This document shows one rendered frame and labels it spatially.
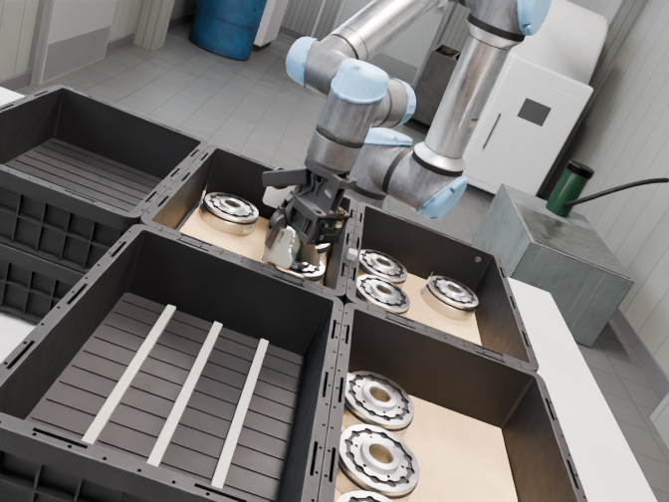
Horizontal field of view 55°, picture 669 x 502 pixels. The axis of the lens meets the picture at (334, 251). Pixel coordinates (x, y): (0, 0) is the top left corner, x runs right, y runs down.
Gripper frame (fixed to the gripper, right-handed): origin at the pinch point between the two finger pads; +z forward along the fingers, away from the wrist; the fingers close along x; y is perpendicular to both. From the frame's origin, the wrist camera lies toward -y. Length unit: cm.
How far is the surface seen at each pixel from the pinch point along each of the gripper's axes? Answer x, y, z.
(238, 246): -1.7, -9.1, 2.1
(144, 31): 199, -425, 71
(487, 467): 3.6, 45.1, 2.1
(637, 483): 52, 55, 15
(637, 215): 348, -63, 30
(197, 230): -6.8, -14.6, 2.1
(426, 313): 24.4, 15.3, 2.0
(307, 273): 2.3, 4.4, -1.1
